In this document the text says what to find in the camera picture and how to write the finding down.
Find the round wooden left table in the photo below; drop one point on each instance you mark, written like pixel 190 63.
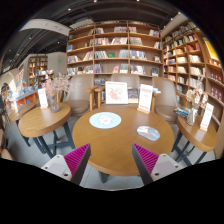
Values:
pixel 39 122

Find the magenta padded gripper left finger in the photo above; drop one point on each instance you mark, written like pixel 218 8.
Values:
pixel 70 167

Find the round light blue mouse pad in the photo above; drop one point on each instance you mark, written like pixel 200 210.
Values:
pixel 105 120

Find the small white sign left table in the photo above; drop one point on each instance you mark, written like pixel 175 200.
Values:
pixel 42 98

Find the white red standing sign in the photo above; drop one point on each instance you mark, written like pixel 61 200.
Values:
pixel 145 98

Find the beige armchair left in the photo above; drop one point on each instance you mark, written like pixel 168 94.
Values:
pixel 80 96

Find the framed pink picture sign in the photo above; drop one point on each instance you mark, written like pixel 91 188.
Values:
pixel 116 92

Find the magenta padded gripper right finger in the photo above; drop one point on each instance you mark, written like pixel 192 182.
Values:
pixel 152 166

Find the vase with dried flowers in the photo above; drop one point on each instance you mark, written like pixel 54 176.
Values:
pixel 53 87

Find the round wooden centre table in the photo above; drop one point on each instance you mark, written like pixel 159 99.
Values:
pixel 111 149

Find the small wooden table far left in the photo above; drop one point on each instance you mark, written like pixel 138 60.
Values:
pixel 16 115

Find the white sign right table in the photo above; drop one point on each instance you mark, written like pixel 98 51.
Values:
pixel 206 117

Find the distant bookshelf left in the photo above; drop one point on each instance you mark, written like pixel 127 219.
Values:
pixel 37 67

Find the glass vase with white flowers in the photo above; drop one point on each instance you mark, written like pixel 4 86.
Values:
pixel 197 97

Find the round wooden right table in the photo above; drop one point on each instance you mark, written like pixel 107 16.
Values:
pixel 200 139

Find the beige armchair right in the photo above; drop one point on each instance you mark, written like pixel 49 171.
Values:
pixel 166 102

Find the round wooden table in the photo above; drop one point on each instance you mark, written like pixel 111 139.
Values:
pixel 200 139
pixel 111 149
pixel 39 122

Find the wooden bookshelf right wall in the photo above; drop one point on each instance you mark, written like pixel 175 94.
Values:
pixel 188 58

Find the large wooden bookshelf centre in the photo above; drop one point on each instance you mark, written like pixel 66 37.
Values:
pixel 108 47

